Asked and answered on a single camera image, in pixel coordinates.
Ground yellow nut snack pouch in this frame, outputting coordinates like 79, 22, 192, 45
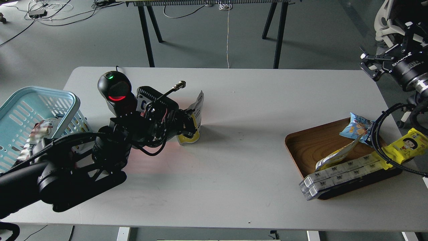
177, 90, 204, 146

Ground red white snack bag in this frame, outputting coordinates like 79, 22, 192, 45
13, 115, 63, 166

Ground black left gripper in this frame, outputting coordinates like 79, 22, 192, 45
132, 81, 200, 148

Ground light blue plastic basket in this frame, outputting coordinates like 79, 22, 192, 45
0, 86, 91, 172

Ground blue snack bag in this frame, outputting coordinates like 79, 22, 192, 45
339, 112, 377, 147

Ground yellow white snack pouch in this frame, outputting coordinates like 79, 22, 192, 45
315, 135, 362, 171

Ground white boxed snack pack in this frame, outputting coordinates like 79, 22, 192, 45
299, 154, 384, 201

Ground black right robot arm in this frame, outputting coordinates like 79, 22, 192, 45
359, 22, 428, 135

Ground brown wooden tray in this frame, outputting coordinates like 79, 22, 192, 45
285, 118, 402, 200

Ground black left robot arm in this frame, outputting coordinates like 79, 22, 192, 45
1, 80, 197, 218

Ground black power adapter with cables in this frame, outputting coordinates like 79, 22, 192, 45
0, 0, 114, 46

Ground black right arm cable loop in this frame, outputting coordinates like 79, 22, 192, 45
369, 103, 428, 177

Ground black barcode scanner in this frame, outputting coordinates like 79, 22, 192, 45
97, 71, 137, 117

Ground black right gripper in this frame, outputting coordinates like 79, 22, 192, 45
359, 20, 428, 92

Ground black trestle table legs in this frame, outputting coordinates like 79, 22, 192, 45
125, 0, 290, 69

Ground yellow cartoon snack bag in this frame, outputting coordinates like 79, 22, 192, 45
382, 128, 428, 164

